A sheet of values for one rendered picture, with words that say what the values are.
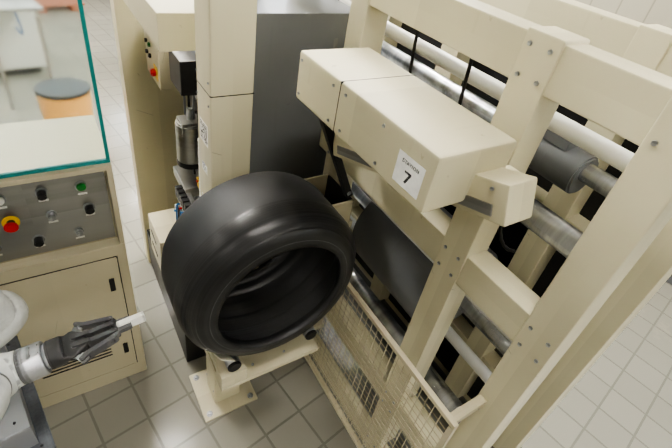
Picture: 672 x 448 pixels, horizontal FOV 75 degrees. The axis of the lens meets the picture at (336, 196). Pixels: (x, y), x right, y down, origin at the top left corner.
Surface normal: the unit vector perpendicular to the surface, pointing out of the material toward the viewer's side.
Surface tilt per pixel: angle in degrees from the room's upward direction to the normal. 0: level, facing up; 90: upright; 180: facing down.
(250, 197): 11
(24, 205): 90
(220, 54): 90
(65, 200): 90
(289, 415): 0
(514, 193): 72
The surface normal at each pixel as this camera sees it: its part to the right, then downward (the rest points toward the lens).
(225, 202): -0.20, -0.64
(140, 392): 0.15, -0.80
